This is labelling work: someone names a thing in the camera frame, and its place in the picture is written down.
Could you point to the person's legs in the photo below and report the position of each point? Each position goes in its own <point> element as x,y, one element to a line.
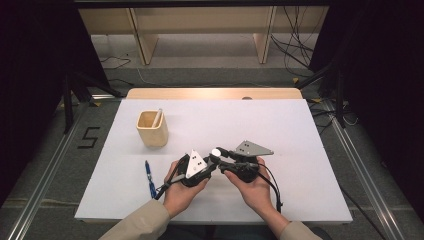
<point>220,233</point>

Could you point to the black tripod stand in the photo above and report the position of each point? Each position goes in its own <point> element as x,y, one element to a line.
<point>68,106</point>

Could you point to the metal floor rail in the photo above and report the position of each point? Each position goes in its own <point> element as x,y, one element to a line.
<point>40,186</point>
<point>366,186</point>

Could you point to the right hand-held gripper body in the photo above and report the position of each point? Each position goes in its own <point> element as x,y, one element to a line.
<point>248,166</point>

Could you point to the black metal stand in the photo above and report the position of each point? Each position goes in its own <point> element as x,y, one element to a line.
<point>339,96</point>

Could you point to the light wooden desk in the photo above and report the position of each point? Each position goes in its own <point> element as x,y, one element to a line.
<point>200,20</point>

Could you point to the thin white pen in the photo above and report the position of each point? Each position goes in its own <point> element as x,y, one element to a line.
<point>157,117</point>

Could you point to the wooden pen holder cup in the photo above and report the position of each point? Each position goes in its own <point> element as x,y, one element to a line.
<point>152,133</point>

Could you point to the blue pen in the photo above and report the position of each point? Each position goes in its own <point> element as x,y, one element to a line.
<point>150,180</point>

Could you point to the person's left hand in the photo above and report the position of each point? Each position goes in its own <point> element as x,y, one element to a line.
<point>181,196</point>

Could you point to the person's right hand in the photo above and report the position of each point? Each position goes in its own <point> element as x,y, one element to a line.
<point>255,196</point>

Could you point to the short white tube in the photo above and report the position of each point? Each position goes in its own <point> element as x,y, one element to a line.
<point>216,152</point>

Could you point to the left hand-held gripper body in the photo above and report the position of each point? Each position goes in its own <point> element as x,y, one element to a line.
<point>195,166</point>

